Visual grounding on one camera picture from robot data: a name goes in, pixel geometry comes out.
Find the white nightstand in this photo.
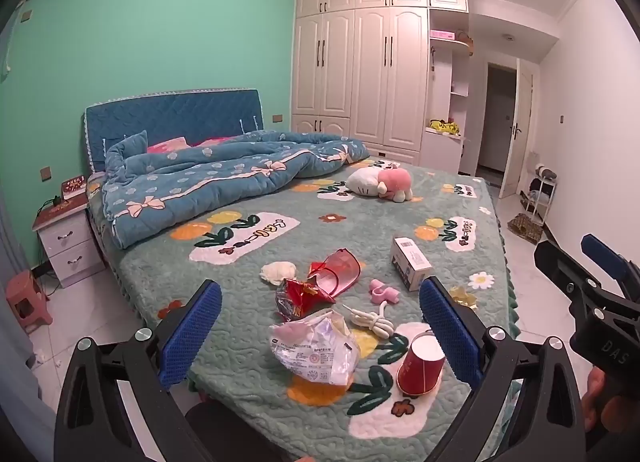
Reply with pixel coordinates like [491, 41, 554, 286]
[32, 202, 107, 289]

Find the white and pink plush toy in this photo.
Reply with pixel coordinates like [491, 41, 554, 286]
[346, 165, 414, 204]

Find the crumpled white tissue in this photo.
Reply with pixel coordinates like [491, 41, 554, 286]
[260, 261, 298, 286]

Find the blue quilted headboard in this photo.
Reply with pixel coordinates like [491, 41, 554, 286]
[84, 88, 265, 173]

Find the translucent red plastic bag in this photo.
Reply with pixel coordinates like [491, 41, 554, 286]
[308, 248, 362, 295]

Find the white wardrobe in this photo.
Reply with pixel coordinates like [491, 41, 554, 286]
[291, 0, 471, 175]

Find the white coiled cable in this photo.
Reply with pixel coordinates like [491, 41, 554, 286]
[342, 302, 396, 338]

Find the yellow plush toy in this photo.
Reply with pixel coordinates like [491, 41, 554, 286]
[426, 118, 461, 135]

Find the pink plastic stool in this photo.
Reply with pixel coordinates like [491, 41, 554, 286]
[6, 272, 53, 334]

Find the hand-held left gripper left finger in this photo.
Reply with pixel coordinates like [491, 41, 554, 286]
[54, 279, 223, 462]

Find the pink pillow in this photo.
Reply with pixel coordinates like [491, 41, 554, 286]
[147, 136, 236, 154]

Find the blue bow-print quilt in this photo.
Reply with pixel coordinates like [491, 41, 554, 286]
[102, 129, 371, 249]

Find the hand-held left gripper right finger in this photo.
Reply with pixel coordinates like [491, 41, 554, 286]
[419, 276, 586, 462]

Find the pink small toy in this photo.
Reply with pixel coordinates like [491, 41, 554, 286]
[369, 279, 401, 305]

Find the clear printed plastic bag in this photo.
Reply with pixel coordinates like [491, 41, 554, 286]
[269, 311, 362, 387]

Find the brown woven mat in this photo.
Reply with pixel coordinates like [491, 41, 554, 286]
[507, 213, 546, 244]

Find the red paper cup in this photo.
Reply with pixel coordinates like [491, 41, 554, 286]
[396, 331, 446, 395]

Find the person's right hand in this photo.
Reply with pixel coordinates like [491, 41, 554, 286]
[580, 367, 609, 432]

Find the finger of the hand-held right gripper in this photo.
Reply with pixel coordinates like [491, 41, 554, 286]
[534, 240, 626, 315]
[580, 233, 640, 299]

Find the red snack wrapper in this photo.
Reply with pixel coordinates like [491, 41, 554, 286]
[275, 278, 337, 321]

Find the white storage rack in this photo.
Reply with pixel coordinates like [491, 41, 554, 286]
[520, 152, 558, 230]

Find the red box on nightstand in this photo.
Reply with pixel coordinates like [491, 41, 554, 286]
[61, 175, 87, 200]

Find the green floral bed blanket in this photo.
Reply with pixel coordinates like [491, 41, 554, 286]
[87, 154, 521, 462]

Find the white cardboard box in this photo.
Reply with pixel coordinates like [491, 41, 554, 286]
[391, 236, 435, 292]

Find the white door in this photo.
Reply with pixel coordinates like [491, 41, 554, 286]
[500, 59, 535, 200]

